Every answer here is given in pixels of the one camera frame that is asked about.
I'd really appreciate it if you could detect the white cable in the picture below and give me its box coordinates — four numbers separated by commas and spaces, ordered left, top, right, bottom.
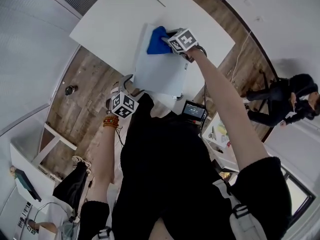
231, 30, 253, 85

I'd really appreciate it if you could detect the dark bottle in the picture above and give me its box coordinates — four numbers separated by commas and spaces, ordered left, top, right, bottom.
64, 84, 79, 97

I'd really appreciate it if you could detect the dark teal box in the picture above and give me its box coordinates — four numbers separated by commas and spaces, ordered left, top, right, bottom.
14, 169, 42, 204

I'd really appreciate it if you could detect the brown bead bracelet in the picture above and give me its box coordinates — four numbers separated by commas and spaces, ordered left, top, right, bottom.
102, 115, 120, 129

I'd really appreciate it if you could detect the small white side table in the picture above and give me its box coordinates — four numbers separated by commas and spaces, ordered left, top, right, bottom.
201, 112, 241, 172

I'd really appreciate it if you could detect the blue cloth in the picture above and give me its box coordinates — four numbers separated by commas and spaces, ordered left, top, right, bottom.
146, 25, 173, 56

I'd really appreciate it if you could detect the light blue board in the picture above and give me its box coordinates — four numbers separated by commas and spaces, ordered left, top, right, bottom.
131, 22, 189, 97

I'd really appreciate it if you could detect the person's left forearm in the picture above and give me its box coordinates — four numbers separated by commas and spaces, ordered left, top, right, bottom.
86, 113, 120, 204

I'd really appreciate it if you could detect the dark framed window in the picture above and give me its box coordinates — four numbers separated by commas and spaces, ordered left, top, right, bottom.
279, 165, 317, 220

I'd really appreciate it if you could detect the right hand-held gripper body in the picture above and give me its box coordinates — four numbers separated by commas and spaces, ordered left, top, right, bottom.
166, 27, 208, 64

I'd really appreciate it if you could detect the person's right forearm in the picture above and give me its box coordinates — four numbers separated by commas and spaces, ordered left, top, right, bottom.
186, 45, 272, 172

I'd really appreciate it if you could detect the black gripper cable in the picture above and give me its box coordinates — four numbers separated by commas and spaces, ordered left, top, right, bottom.
197, 45, 210, 140

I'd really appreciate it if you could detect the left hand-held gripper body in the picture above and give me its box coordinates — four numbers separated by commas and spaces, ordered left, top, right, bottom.
104, 88, 141, 120

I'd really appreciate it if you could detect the person's black clothing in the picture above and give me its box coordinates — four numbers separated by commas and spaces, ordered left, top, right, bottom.
79, 92, 293, 240

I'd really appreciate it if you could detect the white desk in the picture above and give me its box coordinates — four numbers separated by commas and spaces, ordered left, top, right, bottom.
9, 122, 78, 235

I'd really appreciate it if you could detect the small recording monitor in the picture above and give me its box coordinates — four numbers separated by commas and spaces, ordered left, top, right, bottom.
180, 99, 208, 122

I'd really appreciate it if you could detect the grey backpack strap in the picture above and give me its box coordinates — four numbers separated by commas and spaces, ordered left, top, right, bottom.
92, 226, 112, 240
212, 178, 268, 240

